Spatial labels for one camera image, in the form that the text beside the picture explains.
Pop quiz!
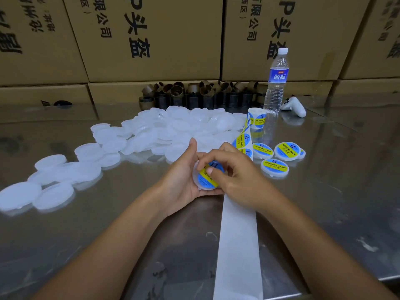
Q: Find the person's left hand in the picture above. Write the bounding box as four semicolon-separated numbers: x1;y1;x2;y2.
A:
153;138;223;216

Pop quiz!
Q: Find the person's right hand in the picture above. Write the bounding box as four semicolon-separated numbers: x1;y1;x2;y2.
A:
199;142;291;213

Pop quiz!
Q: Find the pile of white plastic lids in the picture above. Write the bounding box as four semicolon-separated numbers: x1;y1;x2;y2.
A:
0;106;251;214

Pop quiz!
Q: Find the sticker roll with backing strip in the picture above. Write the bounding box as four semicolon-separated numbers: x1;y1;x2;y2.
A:
212;107;268;300

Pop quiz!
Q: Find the person's right forearm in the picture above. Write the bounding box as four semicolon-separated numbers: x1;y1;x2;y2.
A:
269;195;398;300

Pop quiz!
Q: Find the person's left forearm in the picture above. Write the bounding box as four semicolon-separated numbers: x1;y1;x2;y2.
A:
31;193;179;300

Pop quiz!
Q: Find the white handheld controller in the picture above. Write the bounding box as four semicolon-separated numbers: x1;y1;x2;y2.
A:
280;96;308;119

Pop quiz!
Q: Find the row of dark cardboard tubes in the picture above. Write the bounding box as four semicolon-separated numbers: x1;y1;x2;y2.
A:
139;81;270;111

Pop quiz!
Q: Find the clear plastic water bottle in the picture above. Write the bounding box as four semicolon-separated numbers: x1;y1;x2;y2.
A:
263;48;290;114

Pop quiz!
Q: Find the stack of brown cardboard boxes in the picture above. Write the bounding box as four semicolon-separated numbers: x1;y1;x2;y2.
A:
0;0;400;104

